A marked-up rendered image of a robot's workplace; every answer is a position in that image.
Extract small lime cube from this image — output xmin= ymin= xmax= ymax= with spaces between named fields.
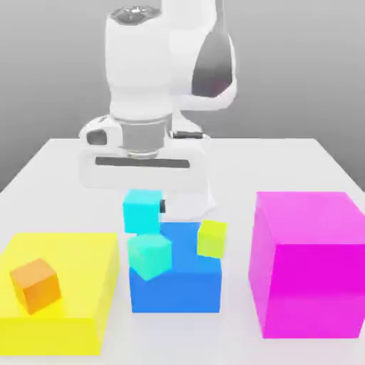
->
xmin=197 ymin=219 xmax=229 ymax=259

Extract large blue box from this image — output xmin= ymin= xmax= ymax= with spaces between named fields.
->
xmin=128 ymin=221 xmax=223 ymax=314

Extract small turquoise cube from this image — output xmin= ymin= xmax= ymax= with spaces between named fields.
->
xmin=127 ymin=232 xmax=173 ymax=282

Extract large magenta box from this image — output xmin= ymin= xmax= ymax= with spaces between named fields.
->
xmin=247 ymin=191 xmax=365 ymax=339

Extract large yellow box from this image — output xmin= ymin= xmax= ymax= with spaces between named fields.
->
xmin=0 ymin=231 xmax=120 ymax=356

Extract small orange cube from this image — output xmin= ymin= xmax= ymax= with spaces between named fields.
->
xmin=9 ymin=257 xmax=62 ymax=315

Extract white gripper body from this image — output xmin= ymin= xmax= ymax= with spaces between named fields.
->
xmin=78 ymin=146 xmax=208 ymax=192

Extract small cyan cube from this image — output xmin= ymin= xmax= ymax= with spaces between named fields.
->
xmin=123 ymin=188 xmax=164 ymax=235

